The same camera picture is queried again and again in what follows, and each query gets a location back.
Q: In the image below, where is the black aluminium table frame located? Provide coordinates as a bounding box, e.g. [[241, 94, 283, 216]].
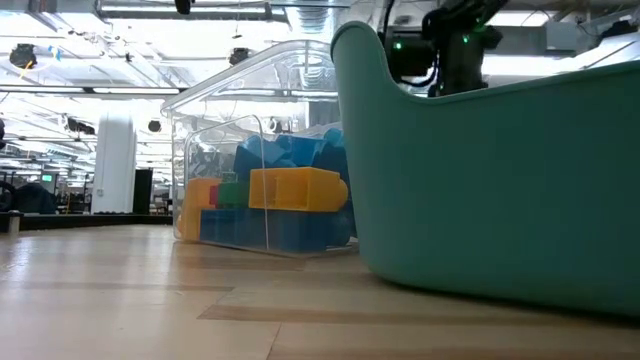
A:
[[0, 213, 174, 233]]

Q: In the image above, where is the clear plastic container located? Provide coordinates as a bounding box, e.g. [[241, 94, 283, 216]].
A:
[[160, 39, 359, 258]]

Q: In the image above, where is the blue brick with pale window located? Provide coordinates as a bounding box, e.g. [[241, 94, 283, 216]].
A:
[[275, 133, 327, 169]]

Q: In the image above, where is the ribbed vertical air duct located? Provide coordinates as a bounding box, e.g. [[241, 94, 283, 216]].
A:
[[289, 5, 337, 42]]

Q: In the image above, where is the large yellow toy brick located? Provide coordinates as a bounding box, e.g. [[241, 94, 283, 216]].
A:
[[178, 177, 223, 243]]

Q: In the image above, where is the dark chair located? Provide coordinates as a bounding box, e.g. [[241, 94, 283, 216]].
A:
[[13, 182, 58, 215]]

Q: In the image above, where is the grey ceiling pipe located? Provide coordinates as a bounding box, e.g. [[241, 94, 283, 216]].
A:
[[94, 1, 290, 22]]

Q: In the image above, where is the long ceiling light strip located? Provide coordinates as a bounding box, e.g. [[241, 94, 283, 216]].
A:
[[0, 86, 189, 96]]

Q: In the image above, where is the orange-yellow toy brick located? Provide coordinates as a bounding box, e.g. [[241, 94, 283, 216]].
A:
[[248, 166, 350, 213]]

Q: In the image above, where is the green toy brick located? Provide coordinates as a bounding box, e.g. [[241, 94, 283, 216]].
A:
[[216, 172, 251, 210]]

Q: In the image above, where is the teal plastic bin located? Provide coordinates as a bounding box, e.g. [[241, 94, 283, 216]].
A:
[[329, 20, 640, 317]]

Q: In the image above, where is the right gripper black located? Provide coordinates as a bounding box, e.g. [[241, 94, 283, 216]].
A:
[[421, 0, 505, 98]]

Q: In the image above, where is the white pillar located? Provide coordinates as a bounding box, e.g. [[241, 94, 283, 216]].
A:
[[91, 110, 138, 215]]

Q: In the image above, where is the black upright panel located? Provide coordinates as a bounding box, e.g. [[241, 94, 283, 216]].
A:
[[132, 168, 155, 215]]

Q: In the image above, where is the large blue toy brick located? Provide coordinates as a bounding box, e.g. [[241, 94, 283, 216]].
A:
[[198, 207, 357, 254]]

